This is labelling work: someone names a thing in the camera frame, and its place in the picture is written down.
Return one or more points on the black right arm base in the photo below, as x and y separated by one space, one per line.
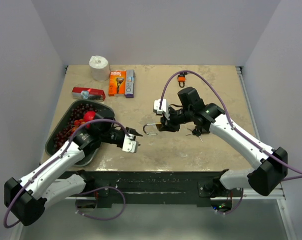
212 188

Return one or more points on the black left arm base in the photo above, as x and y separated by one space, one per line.
95 187

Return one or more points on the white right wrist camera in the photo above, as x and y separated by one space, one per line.
161 108

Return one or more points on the orange padlock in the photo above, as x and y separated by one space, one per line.
181 77

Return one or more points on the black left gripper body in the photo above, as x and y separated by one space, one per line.
113 136

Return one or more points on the white toilet paper roll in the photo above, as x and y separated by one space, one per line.
99 67

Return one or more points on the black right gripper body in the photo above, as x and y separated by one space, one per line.
177 117

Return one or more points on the dark red grape bunch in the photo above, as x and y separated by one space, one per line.
66 129

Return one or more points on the orange razor box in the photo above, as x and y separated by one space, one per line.
117 83

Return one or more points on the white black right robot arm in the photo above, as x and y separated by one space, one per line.
267 164

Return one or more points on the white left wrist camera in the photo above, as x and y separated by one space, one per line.
129 144

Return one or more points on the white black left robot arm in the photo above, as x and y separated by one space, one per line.
28 197

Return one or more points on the red strawberries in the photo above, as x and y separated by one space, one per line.
79 122

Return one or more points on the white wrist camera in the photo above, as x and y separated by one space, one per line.
129 144
161 108

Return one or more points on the red toothpaste box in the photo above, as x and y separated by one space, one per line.
86 93

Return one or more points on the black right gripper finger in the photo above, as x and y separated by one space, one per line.
172 128
160 126

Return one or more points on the dark grey fruit tray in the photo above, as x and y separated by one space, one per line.
88 137

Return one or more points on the brass padlock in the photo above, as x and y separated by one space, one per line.
150 129

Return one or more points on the black padlock with keys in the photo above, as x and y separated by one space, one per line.
197 131

